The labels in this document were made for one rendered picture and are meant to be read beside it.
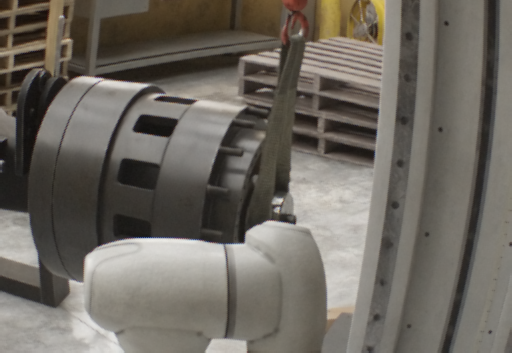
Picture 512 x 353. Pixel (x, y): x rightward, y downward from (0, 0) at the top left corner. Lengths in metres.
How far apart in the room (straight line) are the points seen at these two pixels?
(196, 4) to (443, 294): 7.19
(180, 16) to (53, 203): 6.11
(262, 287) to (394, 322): 0.36
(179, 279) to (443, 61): 0.52
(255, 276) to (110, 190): 1.24
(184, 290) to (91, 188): 1.25
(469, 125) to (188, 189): 1.04
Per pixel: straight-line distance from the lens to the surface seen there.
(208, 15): 8.84
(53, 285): 3.99
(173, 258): 1.33
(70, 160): 2.58
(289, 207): 2.68
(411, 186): 1.56
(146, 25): 8.40
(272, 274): 1.34
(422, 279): 1.65
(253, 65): 6.45
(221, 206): 2.50
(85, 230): 2.57
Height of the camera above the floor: 1.74
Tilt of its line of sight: 16 degrees down
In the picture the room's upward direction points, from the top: 4 degrees clockwise
